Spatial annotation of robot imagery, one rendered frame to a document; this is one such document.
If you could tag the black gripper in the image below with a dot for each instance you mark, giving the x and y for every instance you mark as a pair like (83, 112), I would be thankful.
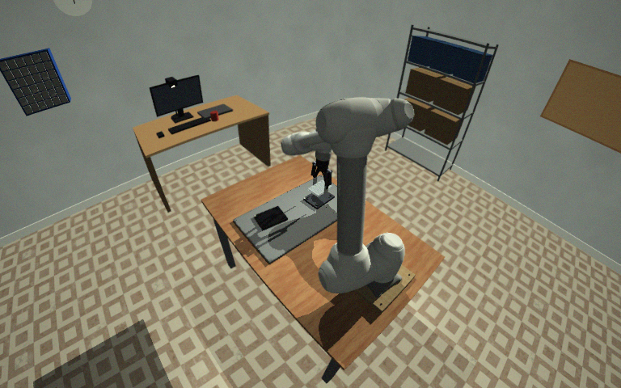
(327, 174)

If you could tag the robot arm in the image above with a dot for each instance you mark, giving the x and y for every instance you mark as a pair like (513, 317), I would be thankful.
(348, 127)

